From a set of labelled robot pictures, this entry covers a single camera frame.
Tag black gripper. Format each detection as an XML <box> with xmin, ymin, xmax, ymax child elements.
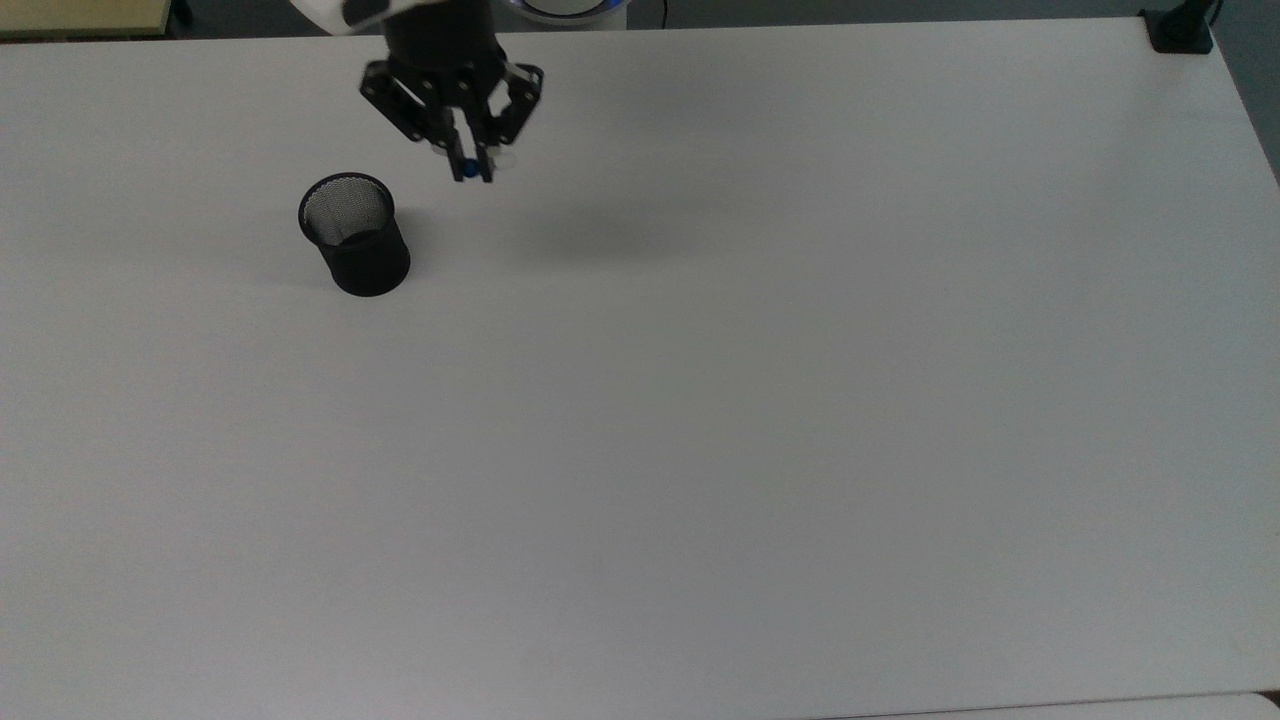
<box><xmin>360</xmin><ymin>0</ymin><xmax>546</xmax><ymax>184</ymax></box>

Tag black mesh pen cup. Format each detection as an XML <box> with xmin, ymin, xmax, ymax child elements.
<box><xmin>298</xmin><ymin>172</ymin><xmax>412</xmax><ymax>298</ymax></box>

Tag light wooden table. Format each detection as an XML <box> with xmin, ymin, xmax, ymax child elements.
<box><xmin>0</xmin><ymin>0</ymin><xmax>173</xmax><ymax>39</ymax></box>

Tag black clamp base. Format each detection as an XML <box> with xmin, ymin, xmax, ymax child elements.
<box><xmin>1142</xmin><ymin>0</ymin><xmax>1223</xmax><ymax>55</ymax></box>

